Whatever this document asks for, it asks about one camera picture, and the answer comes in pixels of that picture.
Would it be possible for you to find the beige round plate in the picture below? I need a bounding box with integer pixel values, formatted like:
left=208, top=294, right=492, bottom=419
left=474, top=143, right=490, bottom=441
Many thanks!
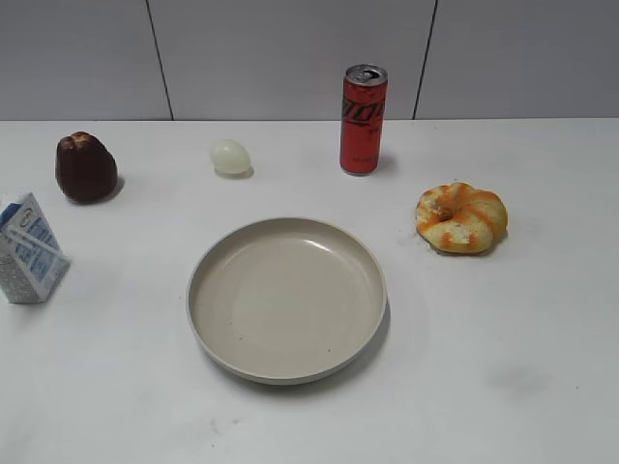
left=186, top=217, right=388, bottom=386

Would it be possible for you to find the blue white milk carton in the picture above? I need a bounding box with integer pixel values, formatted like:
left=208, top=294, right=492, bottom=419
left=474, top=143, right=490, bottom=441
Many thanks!
left=1, top=192, right=70, bottom=305

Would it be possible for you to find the orange glazed bread bun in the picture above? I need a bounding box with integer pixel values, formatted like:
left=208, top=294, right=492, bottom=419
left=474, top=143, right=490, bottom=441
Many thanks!
left=415, top=182, right=509, bottom=254

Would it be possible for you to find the white egg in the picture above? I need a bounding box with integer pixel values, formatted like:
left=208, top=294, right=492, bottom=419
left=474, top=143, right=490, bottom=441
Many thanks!
left=210, top=139, right=251, bottom=176

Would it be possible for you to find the dark red wax apple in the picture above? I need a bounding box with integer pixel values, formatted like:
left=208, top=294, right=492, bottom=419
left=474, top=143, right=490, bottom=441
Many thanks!
left=55, top=131, right=118, bottom=203

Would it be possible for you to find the red soda can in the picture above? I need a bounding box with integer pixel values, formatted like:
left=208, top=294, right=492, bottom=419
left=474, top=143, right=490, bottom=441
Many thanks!
left=339, top=64, right=388, bottom=176

